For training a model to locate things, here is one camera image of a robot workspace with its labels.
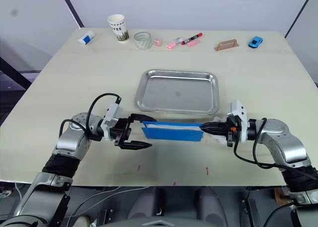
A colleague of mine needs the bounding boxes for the brown block under table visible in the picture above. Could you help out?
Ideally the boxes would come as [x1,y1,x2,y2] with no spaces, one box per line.
[274,187,294,206]

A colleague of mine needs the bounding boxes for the black frame bar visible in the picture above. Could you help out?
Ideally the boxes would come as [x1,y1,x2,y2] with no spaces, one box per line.
[0,56,33,90]
[284,0,317,38]
[59,0,85,29]

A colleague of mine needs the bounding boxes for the blue surgical instrument pack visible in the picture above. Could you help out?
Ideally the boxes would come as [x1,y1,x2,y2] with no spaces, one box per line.
[141,116,228,145]

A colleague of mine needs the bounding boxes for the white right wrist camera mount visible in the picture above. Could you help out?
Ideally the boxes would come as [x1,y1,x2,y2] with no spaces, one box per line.
[227,100,249,145]

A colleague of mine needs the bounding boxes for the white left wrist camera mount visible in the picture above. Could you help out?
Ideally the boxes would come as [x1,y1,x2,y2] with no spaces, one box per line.
[100,103,124,141]

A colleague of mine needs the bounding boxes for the metal tray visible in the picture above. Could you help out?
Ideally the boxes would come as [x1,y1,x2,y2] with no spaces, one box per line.
[134,68,220,116]

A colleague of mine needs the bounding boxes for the brown wooden handle block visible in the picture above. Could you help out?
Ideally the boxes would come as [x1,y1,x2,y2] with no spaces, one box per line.
[213,39,240,52]

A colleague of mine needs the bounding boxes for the white cable under table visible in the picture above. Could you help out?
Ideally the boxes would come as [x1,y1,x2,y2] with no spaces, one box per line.
[66,186,150,223]

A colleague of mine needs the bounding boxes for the red and black marker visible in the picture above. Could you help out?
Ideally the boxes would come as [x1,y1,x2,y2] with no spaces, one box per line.
[181,32,203,46]

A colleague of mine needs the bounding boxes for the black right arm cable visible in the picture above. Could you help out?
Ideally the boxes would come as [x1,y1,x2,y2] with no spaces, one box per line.
[233,117,318,179]

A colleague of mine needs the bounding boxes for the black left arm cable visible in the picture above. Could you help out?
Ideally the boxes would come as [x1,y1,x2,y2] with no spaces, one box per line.
[60,92,122,141]

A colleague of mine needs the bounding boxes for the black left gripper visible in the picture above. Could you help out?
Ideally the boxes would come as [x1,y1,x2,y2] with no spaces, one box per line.
[110,113,158,151]

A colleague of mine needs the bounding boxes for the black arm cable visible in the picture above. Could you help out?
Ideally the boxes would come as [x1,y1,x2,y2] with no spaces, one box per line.
[233,117,318,179]
[60,92,122,141]

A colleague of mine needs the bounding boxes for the white and blue small bottle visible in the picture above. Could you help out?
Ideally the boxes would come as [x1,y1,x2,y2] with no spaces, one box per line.
[78,30,96,46]

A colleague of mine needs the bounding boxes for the blue toy car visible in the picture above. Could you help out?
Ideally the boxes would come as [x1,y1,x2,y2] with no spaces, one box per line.
[247,36,263,49]

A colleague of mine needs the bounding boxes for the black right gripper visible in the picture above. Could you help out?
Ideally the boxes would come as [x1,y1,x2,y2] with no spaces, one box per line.
[201,117,240,148]

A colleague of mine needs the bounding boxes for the paper coffee cup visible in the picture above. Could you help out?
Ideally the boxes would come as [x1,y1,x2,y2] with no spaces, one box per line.
[107,14,130,45]

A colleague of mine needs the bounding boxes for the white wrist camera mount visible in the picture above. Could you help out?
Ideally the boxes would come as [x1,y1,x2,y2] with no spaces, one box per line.
[100,103,124,141]
[227,100,249,145]

